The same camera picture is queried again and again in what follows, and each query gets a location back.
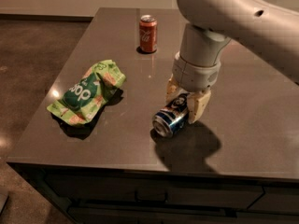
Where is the blue pepsi can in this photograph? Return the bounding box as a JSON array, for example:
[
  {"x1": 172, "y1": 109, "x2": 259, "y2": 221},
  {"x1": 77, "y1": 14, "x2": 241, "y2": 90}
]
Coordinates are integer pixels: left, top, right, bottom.
[{"x1": 152, "y1": 93, "x2": 189, "y2": 138}]

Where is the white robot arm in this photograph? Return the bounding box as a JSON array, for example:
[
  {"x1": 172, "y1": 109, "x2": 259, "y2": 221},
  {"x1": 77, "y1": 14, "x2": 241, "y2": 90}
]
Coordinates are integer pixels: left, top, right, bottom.
[{"x1": 166, "y1": 0, "x2": 299, "y2": 123}]

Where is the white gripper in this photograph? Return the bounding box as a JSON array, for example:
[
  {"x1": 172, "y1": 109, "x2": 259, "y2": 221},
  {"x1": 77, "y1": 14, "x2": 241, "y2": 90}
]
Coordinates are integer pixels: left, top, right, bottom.
[{"x1": 165, "y1": 53, "x2": 221, "y2": 124}]

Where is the red coca-cola can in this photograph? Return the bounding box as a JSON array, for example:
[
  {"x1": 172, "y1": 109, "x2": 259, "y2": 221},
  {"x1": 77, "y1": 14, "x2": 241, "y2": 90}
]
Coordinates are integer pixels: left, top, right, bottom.
[{"x1": 139, "y1": 15, "x2": 158, "y2": 53}]

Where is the black drawer handle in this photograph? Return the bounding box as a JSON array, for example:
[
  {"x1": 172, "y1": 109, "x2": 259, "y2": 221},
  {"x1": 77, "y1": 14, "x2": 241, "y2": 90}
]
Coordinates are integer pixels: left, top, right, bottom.
[{"x1": 135, "y1": 189, "x2": 168, "y2": 203}]

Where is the green chip bag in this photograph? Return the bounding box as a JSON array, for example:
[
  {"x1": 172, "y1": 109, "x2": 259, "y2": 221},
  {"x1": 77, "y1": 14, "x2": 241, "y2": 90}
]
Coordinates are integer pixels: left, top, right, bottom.
[{"x1": 47, "y1": 60, "x2": 126, "y2": 127}]

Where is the dark cabinet drawer front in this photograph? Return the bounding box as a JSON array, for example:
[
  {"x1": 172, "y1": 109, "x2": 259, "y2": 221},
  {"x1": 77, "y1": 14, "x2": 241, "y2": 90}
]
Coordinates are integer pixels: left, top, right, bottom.
[{"x1": 46, "y1": 174, "x2": 263, "y2": 208}]

